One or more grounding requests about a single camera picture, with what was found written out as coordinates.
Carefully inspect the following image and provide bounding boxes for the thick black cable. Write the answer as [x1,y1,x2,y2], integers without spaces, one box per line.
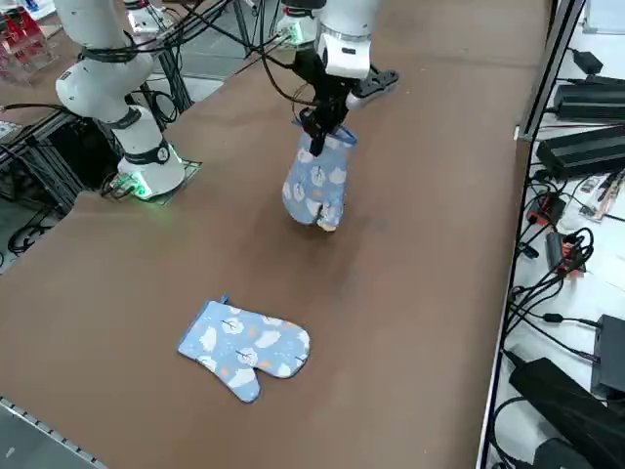
[0,101,65,113]

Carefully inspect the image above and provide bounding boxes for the black box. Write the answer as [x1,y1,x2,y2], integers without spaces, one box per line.
[590,315,625,398]

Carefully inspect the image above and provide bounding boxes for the rounded black device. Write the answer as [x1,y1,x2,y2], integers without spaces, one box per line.
[531,437,595,469]

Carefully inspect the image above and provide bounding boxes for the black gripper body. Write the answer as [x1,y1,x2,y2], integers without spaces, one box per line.
[291,47,354,117]

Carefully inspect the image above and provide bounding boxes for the orange and black device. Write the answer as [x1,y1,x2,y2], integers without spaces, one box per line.
[526,192,567,227]

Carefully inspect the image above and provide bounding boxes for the black equipment frame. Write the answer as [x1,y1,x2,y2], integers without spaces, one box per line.
[0,111,123,216]

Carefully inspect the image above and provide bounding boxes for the long black case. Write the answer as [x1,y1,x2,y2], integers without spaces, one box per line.
[507,359,625,469]

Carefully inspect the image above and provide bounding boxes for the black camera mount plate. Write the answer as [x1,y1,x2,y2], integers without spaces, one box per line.
[350,65,401,99]

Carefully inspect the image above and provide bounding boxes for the printed white packets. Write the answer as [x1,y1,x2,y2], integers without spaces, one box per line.
[578,168,625,224]

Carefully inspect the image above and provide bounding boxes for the small black power brick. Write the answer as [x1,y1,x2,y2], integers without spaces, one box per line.
[570,48,604,75]

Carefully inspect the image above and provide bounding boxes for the long black power supply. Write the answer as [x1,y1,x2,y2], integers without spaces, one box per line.
[554,75,625,121]
[535,124,625,178]

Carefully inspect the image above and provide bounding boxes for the silver aluminium frame post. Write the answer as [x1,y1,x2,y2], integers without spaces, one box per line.
[515,0,587,143]

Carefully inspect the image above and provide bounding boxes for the clear shelf with red packets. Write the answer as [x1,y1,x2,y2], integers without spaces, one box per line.
[0,9,63,85]

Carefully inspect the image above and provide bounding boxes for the blue cloud-print oven mitt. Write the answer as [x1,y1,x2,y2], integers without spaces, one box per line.
[281,119,358,231]
[175,294,312,406]

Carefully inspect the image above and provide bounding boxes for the grey adapter with orange plugs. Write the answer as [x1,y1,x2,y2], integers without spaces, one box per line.
[544,229,595,277]

